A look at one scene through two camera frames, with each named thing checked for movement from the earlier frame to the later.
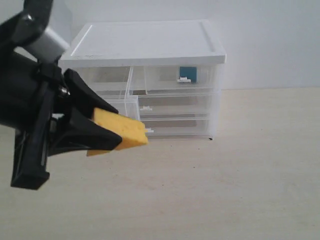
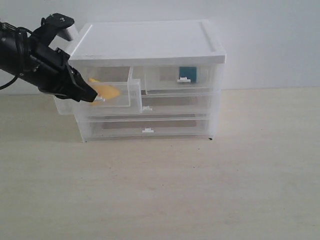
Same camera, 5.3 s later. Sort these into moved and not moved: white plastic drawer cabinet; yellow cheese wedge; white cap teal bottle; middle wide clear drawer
Moved: yellow cheese wedge
Not moved: white cap teal bottle; middle wide clear drawer; white plastic drawer cabinet
